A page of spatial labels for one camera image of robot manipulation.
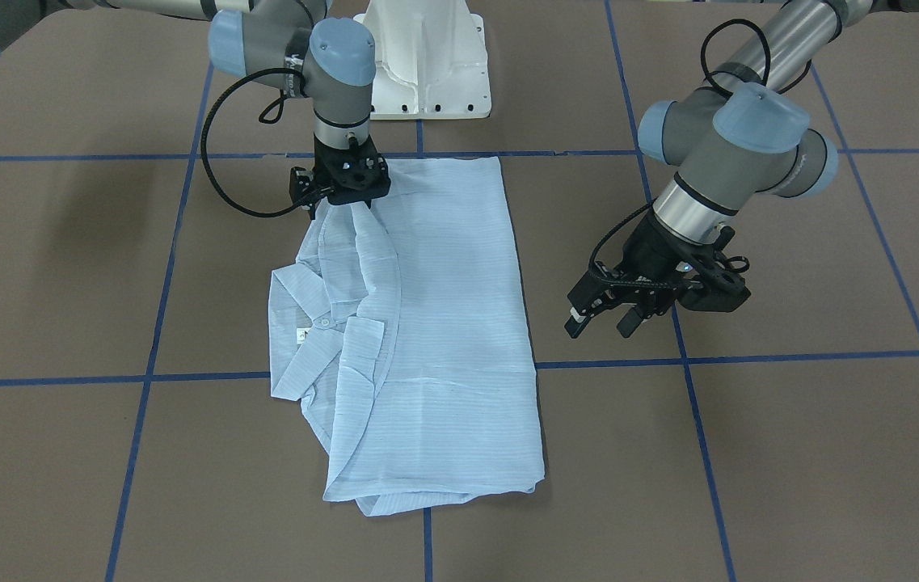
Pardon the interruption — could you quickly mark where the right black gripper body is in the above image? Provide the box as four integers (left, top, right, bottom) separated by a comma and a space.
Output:
314, 137, 391, 205

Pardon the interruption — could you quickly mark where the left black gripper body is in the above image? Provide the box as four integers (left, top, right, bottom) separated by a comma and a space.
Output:
588, 212, 706, 312

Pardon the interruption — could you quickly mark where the light blue button-up shirt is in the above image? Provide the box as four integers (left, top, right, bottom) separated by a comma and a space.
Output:
268, 156, 546, 517

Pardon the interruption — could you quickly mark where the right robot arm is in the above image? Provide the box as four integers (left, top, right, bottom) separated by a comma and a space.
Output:
0, 1, 391, 217

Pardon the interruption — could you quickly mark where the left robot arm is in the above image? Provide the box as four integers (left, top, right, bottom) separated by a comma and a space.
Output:
565, 1, 875, 338

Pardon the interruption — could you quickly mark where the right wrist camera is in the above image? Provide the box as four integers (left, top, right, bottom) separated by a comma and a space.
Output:
288, 167, 320, 221

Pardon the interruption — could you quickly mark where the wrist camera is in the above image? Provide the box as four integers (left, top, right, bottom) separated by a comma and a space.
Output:
288, 167, 320, 221
678, 227, 751, 313

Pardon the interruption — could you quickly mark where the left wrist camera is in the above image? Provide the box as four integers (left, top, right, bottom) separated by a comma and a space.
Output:
678, 227, 751, 313

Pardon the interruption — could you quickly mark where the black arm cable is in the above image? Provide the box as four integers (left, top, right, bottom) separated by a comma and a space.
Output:
199, 66, 322, 219

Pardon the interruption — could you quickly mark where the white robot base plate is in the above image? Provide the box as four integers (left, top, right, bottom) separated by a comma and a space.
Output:
353, 1, 492, 120

